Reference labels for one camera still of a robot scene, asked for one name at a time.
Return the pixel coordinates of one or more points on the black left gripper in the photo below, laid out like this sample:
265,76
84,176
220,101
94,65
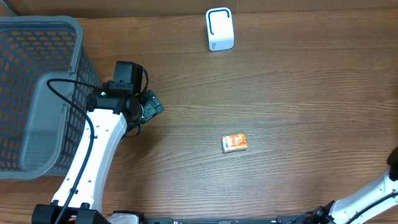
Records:
151,104

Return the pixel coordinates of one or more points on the small orange white box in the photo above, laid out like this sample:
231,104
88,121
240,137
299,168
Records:
235,142

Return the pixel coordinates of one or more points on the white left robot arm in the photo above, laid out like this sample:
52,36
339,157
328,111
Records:
112,110

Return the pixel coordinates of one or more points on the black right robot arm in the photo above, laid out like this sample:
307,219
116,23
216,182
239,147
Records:
369,201

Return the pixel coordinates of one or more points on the white barcode scanner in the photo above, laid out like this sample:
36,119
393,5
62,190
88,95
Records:
219,24

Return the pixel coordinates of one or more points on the dark grey plastic basket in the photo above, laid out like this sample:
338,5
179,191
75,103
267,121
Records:
44,68

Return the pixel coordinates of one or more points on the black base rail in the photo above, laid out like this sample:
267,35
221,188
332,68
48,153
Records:
278,220

